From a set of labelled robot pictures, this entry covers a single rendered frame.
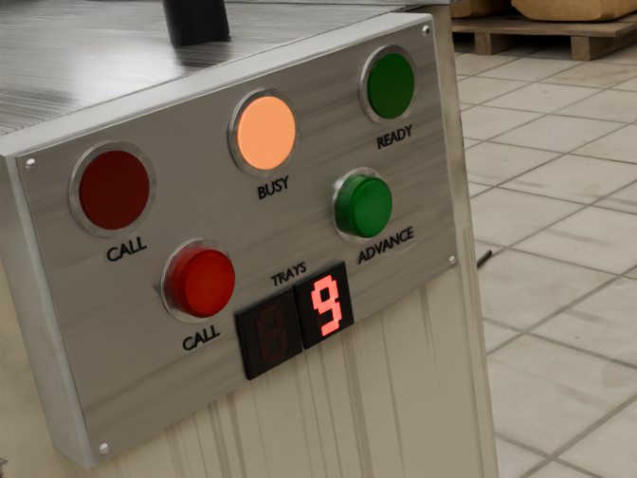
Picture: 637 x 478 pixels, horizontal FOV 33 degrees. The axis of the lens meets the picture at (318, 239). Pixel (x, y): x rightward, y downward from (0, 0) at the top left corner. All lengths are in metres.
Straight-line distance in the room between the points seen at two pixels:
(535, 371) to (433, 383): 1.29
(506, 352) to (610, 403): 0.26
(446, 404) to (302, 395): 0.12
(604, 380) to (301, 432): 1.35
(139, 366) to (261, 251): 0.08
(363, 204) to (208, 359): 0.11
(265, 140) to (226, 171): 0.02
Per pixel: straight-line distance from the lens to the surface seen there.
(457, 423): 0.67
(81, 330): 0.44
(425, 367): 0.64
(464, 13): 4.54
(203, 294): 0.46
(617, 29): 4.04
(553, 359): 1.96
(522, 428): 1.77
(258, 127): 0.47
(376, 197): 0.52
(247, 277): 0.49
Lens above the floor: 0.93
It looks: 21 degrees down
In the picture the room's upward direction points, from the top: 9 degrees counter-clockwise
